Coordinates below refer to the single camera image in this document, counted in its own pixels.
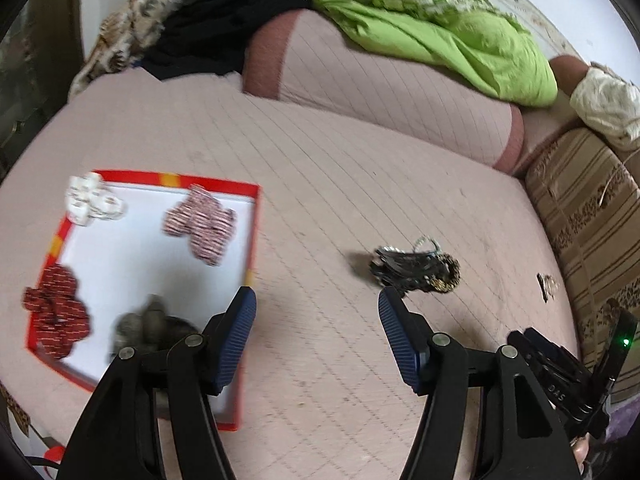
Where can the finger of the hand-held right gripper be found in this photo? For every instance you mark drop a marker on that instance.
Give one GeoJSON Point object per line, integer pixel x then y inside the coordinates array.
{"type": "Point", "coordinates": [555, 350]}
{"type": "Point", "coordinates": [552, 390]}

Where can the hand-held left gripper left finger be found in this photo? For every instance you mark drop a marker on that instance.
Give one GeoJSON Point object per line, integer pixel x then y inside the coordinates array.
{"type": "Point", "coordinates": [237, 340]}

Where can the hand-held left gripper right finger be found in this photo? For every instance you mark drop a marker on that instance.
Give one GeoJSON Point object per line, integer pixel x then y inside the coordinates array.
{"type": "Point", "coordinates": [400, 340]}

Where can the black leaf hair clip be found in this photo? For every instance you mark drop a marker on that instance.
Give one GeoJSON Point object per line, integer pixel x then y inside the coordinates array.
{"type": "Point", "coordinates": [395, 266]}

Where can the red box with white inside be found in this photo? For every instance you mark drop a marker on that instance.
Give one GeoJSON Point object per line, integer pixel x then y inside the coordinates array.
{"type": "Point", "coordinates": [135, 240]}

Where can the person's right hand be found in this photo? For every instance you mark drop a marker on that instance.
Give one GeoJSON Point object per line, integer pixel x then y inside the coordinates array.
{"type": "Point", "coordinates": [581, 457]}

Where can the small black gold hairpin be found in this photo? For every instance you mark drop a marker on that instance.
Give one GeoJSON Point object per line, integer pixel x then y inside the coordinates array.
{"type": "Point", "coordinates": [542, 285]}

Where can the grey scrunchie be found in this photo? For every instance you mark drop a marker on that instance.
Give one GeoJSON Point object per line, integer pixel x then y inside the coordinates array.
{"type": "Point", "coordinates": [150, 325]}

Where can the pink plaid scrunchie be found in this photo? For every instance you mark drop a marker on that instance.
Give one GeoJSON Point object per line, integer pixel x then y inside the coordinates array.
{"type": "Point", "coordinates": [200, 225]}

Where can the brown striped cushion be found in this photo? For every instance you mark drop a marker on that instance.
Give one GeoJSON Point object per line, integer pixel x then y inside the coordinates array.
{"type": "Point", "coordinates": [575, 200]}

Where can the pink quilted bed sheet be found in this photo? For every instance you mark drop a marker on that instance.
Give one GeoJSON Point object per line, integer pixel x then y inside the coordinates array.
{"type": "Point", "coordinates": [350, 185]}

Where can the red dotted scrunchie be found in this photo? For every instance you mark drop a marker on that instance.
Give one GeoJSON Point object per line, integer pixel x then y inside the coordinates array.
{"type": "Point", "coordinates": [55, 305]}

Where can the white dotted scrunchie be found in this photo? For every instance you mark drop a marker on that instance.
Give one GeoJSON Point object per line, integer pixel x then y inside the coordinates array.
{"type": "Point", "coordinates": [90, 200]}

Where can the white cardboard box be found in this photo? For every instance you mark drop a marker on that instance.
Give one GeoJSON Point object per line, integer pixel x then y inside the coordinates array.
{"type": "Point", "coordinates": [42, 435]}

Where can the brown patterned heart cushion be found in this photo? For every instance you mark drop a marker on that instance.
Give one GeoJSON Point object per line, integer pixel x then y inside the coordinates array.
{"type": "Point", "coordinates": [15, 410]}

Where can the cream cloth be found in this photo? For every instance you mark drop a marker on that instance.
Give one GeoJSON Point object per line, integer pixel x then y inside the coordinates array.
{"type": "Point", "coordinates": [605, 100]}

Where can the pink bolster pillow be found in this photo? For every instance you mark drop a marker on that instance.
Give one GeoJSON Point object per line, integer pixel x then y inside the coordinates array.
{"type": "Point", "coordinates": [375, 85]}
{"type": "Point", "coordinates": [567, 70]}

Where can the green blanket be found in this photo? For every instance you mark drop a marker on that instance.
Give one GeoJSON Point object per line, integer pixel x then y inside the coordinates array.
{"type": "Point", "coordinates": [450, 45]}

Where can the black cloth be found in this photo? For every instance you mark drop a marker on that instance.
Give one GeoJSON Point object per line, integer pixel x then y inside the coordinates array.
{"type": "Point", "coordinates": [225, 30]}

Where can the leaf print blanket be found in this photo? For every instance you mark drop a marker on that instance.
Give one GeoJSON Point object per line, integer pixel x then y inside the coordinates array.
{"type": "Point", "coordinates": [135, 15]}

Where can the dark wooden cabinet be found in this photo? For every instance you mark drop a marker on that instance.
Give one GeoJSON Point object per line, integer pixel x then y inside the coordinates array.
{"type": "Point", "coordinates": [35, 60]}

